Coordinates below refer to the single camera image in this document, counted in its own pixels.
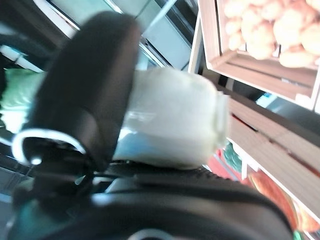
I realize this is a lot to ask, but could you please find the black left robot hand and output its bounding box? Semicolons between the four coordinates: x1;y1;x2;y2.
7;11;293;240

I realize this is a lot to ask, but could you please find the napa cabbage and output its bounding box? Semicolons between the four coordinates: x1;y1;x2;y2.
0;67;232;171

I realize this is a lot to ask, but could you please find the dark glass display counter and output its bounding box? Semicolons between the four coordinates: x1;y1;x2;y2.
32;0;201;73

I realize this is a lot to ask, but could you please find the red carrot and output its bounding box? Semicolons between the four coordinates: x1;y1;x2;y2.
207;148;241;181

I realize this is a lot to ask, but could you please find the brown potato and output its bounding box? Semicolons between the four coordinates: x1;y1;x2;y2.
273;9;308;47
278;51;317;68
246;24;276;61
226;31;247;52

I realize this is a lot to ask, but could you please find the wooden potato crate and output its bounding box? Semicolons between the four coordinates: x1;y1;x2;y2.
187;0;320;112

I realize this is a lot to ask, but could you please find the wooden carrot crate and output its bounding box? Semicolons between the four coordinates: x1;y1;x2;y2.
224;97;320;218

